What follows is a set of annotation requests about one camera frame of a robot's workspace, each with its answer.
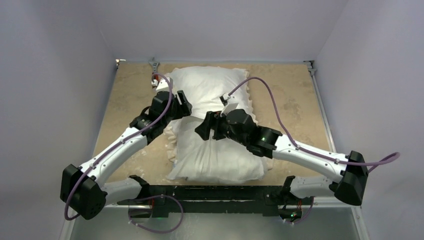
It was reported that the aluminium frame rail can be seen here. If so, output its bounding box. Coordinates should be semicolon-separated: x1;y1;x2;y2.
60;61;369;240

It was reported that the grey pillow with cream ruffle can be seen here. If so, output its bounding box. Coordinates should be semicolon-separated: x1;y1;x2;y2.
163;65;275;171

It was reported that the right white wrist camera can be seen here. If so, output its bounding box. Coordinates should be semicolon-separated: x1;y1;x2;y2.
219;93;239;117

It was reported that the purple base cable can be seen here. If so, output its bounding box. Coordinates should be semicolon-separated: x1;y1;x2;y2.
127;194;184;234
282;197;316;226

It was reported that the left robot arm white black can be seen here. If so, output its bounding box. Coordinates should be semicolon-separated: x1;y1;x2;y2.
60;90;192;221

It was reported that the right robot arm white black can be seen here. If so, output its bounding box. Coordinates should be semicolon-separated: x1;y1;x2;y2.
194;109;369;206

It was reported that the red handled adjustable wrench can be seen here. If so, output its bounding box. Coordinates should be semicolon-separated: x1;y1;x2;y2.
148;57;160;75

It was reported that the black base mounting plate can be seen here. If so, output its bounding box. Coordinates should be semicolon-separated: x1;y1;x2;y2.
118;185;313;219

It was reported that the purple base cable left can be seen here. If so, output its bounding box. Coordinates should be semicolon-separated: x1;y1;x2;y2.
127;194;184;234

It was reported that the white pillow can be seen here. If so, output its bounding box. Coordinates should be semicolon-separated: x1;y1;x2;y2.
164;116;274;185

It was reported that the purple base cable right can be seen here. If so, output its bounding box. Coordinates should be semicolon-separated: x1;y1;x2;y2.
282;197;316;226

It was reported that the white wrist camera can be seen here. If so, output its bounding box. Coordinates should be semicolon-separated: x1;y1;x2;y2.
219;93;239;117
151;75;173;93

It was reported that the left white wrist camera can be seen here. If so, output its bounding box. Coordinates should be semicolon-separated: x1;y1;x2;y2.
151;75;173;93

